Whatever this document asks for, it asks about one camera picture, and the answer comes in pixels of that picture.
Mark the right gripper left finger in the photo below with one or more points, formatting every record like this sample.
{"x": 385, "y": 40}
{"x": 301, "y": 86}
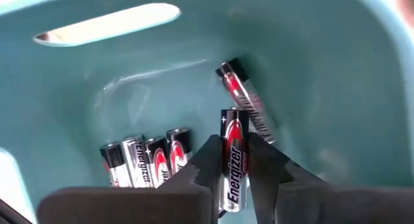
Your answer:
{"x": 129, "y": 204}

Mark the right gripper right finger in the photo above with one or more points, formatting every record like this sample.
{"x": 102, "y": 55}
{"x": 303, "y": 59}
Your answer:
{"x": 323, "y": 204}

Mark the silver black Energizer battery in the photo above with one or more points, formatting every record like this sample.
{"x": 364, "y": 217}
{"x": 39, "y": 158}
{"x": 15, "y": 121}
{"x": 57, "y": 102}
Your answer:
{"x": 137, "y": 162}
{"x": 113, "y": 165}
{"x": 242, "y": 94}
{"x": 234, "y": 159}
{"x": 159, "y": 162}
{"x": 179, "y": 149}

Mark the light green-teal plastic bin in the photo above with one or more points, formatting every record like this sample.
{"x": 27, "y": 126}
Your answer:
{"x": 97, "y": 88}

